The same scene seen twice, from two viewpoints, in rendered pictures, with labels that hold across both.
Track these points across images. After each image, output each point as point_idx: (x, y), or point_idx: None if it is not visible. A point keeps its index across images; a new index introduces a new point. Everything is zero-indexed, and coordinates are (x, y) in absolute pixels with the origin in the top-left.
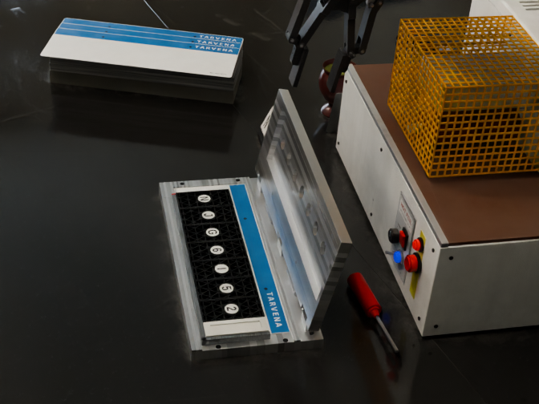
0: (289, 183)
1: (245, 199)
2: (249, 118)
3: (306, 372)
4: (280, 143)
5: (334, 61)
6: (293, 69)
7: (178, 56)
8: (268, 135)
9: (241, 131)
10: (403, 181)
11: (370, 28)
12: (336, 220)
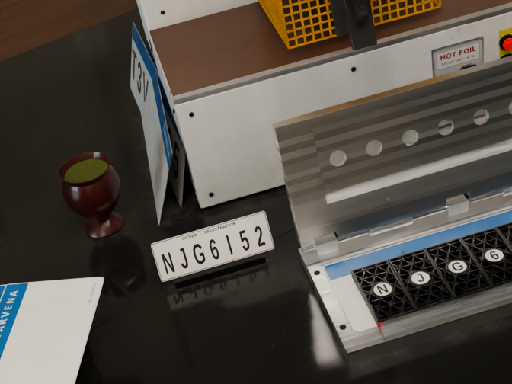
0: (402, 158)
1: (360, 258)
2: (126, 307)
3: None
4: (330, 167)
5: (332, 2)
6: (359, 29)
7: (32, 352)
8: (303, 187)
9: (163, 308)
10: (429, 38)
11: None
12: None
